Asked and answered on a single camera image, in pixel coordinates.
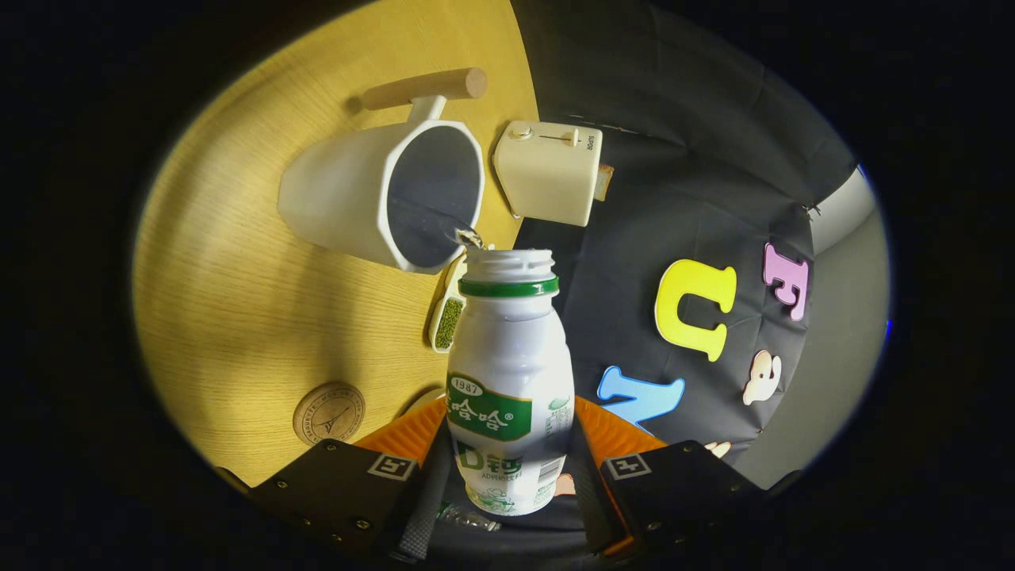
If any white cup wooden handle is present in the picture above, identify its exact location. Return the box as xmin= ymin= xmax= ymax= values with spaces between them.
xmin=278 ymin=67 xmax=488 ymax=275

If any clear plastic water bottle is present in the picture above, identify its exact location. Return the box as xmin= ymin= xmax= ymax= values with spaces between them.
xmin=436 ymin=501 xmax=502 ymax=532

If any white divided dish with beans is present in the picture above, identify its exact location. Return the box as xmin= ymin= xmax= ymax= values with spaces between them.
xmin=428 ymin=252 xmax=469 ymax=354

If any black backdrop cloth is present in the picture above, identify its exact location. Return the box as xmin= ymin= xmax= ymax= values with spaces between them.
xmin=428 ymin=0 xmax=861 ymax=556

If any white juice bottle green label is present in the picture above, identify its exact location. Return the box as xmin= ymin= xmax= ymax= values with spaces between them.
xmin=446 ymin=249 xmax=575 ymax=517

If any wooden table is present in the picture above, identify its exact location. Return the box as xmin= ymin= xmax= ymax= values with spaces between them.
xmin=131 ymin=0 xmax=540 ymax=489

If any round cork coaster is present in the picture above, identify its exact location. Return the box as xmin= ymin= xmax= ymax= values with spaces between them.
xmin=293 ymin=383 xmax=366 ymax=446

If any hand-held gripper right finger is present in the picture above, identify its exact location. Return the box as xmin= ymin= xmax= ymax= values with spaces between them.
xmin=567 ymin=394 xmax=802 ymax=560

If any cream toaster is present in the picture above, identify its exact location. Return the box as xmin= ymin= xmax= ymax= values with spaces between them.
xmin=492 ymin=120 xmax=603 ymax=228

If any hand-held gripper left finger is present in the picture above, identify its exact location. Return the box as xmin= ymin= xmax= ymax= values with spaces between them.
xmin=250 ymin=397 xmax=454 ymax=564

